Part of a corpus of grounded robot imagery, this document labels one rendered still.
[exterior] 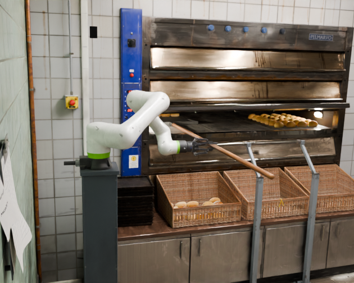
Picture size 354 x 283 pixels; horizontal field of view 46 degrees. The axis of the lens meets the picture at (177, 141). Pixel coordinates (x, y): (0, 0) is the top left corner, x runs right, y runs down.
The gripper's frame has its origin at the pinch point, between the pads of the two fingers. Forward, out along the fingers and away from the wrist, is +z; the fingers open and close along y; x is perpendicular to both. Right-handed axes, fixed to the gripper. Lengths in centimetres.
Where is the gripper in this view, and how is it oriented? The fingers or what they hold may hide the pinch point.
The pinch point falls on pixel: (212, 145)
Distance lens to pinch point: 298.9
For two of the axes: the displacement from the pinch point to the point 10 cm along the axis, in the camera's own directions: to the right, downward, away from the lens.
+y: -0.3, 9.8, 2.0
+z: 9.5, -0.3, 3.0
